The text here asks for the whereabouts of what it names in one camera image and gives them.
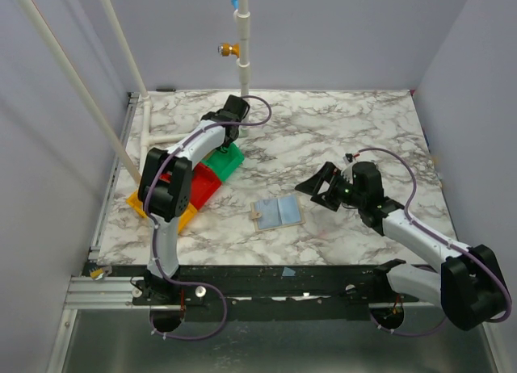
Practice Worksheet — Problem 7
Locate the beige card holder wallet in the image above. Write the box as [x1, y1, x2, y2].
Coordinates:
[250, 195, 305, 232]

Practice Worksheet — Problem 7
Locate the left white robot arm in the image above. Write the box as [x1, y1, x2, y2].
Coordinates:
[137, 95, 250, 304]

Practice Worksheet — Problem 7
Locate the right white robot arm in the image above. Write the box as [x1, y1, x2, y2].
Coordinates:
[295, 161, 512, 331]

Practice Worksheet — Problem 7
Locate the green plastic bin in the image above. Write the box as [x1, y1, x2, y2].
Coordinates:
[201, 143, 245, 182]

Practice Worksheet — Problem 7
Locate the orange knob on pipe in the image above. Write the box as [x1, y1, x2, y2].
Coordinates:
[218, 43, 240, 58]

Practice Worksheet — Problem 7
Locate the red plastic bin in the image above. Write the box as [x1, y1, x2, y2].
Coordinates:
[153, 161, 221, 213]

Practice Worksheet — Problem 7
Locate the yellow plastic bin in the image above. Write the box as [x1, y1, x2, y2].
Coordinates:
[125, 191, 199, 233]

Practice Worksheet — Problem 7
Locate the white slanted pole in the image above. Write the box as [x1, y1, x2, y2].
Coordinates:
[15, 0, 141, 185]

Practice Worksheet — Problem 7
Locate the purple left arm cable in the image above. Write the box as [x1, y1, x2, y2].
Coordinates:
[144, 95, 272, 342]

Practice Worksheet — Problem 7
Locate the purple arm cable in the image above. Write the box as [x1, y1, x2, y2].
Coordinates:
[144, 95, 272, 342]
[351, 147, 513, 337]

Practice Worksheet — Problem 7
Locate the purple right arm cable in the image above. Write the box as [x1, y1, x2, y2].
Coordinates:
[351, 147, 513, 337]

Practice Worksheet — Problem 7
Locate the white pvc pipe frame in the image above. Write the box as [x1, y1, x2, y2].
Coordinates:
[92, 0, 252, 180]

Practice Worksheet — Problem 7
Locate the black table front rail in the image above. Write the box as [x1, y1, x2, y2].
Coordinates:
[132, 263, 421, 322]

